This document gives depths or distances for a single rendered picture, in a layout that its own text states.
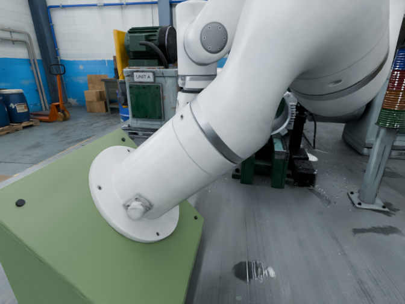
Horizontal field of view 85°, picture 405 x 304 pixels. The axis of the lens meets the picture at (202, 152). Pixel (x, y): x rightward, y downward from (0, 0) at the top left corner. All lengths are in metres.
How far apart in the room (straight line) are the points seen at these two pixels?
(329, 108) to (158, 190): 0.26
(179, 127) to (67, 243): 0.19
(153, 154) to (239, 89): 0.15
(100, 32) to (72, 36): 0.83
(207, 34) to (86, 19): 7.17
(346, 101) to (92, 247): 0.37
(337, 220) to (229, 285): 0.35
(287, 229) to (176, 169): 0.38
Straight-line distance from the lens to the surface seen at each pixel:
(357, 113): 1.20
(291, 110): 0.84
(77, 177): 0.37
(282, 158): 0.74
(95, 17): 7.40
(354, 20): 0.26
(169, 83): 1.16
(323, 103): 0.34
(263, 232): 0.59
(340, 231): 0.66
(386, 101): 0.72
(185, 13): 0.48
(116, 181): 0.38
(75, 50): 7.73
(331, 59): 0.27
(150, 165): 0.33
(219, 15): 0.41
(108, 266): 0.34
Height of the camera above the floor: 1.17
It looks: 21 degrees down
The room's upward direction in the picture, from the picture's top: straight up
